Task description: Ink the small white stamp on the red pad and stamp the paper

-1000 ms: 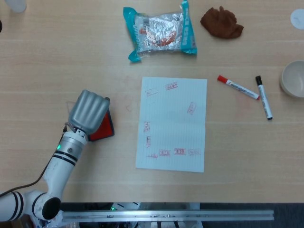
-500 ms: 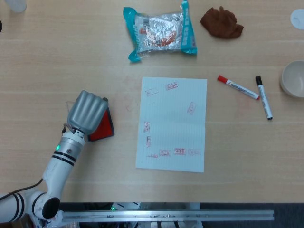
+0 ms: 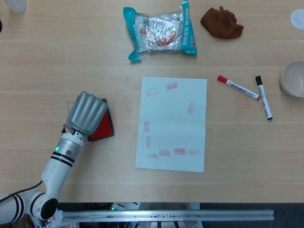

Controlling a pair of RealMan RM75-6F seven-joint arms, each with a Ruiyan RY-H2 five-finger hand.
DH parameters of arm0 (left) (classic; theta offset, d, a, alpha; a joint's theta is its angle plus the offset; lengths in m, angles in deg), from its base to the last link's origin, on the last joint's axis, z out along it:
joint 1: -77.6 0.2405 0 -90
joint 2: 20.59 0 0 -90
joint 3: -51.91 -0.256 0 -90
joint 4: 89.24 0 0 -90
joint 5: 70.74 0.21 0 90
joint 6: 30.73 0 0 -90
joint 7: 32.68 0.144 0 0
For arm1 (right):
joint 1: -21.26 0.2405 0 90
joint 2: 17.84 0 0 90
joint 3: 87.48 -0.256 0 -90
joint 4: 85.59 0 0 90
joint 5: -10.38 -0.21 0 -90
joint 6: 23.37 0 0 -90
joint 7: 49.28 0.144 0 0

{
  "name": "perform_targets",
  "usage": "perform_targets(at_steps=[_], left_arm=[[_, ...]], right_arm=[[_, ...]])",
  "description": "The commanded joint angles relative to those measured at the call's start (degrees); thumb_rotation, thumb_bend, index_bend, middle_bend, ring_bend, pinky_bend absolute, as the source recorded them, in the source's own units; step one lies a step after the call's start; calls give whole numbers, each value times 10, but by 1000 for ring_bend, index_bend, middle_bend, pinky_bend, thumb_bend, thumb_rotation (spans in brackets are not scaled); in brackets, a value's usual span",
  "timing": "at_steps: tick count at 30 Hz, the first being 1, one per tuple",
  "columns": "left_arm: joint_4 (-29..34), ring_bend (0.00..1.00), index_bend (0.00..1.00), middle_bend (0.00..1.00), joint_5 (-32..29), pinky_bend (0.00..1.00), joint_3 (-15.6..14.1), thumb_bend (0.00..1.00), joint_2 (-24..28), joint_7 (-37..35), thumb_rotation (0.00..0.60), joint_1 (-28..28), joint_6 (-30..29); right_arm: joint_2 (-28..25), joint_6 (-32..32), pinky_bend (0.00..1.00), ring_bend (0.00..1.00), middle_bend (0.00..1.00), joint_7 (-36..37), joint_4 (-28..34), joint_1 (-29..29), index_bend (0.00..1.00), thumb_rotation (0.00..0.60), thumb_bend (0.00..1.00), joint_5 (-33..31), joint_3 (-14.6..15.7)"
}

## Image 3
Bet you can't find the aluminium rail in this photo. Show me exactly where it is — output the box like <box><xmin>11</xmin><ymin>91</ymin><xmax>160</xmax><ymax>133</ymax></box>
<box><xmin>58</xmin><ymin>209</ymin><xmax>276</xmax><ymax>223</ymax></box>

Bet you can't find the clear plastic cup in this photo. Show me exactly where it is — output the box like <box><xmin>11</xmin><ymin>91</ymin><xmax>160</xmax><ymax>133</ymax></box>
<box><xmin>4</xmin><ymin>0</ymin><xmax>28</xmax><ymax>14</ymax></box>

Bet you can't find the white round lid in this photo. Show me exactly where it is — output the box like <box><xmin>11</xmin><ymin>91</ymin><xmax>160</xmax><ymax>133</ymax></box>
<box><xmin>290</xmin><ymin>8</ymin><xmax>304</xmax><ymax>31</ymax></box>

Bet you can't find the red ink pad clear lid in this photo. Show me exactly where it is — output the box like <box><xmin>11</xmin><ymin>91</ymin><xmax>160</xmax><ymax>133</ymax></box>
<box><xmin>66</xmin><ymin>101</ymin><xmax>115</xmax><ymax>143</ymax></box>

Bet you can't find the teal foil snack bag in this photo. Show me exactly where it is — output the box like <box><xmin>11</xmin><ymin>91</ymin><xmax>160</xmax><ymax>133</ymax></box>
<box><xmin>122</xmin><ymin>0</ymin><xmax>198</xmax><ymax>64</ymax></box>

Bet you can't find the brown crumpled cloth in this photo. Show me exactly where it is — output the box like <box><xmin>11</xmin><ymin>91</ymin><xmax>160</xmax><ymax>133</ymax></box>
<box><xmin>199</xmin><ymin>5</ymin><xmax>245</xmax><ymax>40</ymax></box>

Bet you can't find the white device with green light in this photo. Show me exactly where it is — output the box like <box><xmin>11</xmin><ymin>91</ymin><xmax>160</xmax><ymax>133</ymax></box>
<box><xmin>111</xmin><ymin>202</ymin><xmax>142</xmax><ymax>212</ymax></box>

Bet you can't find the white printed plastic bag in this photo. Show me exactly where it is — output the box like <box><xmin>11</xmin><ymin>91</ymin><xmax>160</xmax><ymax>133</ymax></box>
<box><xmin>33</xmin><ymin>208</ymin><xmax>64</xmax><ymax>228</ymax></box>

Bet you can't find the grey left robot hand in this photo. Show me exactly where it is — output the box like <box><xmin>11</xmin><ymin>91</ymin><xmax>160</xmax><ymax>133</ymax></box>
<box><xmin>66</xmin><ymin>91</ymin><xmax>109</xmax><ymax>137</ymax></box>

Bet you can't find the beige bowl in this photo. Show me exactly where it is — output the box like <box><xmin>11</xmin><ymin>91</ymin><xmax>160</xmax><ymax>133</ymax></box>
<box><xmin>279</xmin><ymin>60</ymin><xmax>304</xmax><ymax>98</ymax></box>

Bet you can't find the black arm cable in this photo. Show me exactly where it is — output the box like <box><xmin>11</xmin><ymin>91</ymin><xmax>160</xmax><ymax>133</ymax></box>
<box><xmin>0</xmin><ymin>180</ymin><xmax>44</xmax><ymax>202</ymax></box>

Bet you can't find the red whiteboard marker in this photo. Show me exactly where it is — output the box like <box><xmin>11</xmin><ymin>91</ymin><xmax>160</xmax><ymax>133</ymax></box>
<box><xmin>217</xmin><ymin>75</ymin><xmax>261</xmax><ymax>101</ymax></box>

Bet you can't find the white lined paper sheet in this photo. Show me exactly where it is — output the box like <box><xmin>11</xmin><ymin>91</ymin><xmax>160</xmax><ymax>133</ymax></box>
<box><xmin>135</xmin><ymin>76</ymin><xmax>208</xmax><ymax>173</ymax></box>

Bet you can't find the black whiteboard marker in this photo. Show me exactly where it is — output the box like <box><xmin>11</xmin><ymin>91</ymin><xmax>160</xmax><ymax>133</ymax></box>
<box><xmin>255</xmin><ymin>75</ymin><xmax>274</xmax><ymax>121</ymax></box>

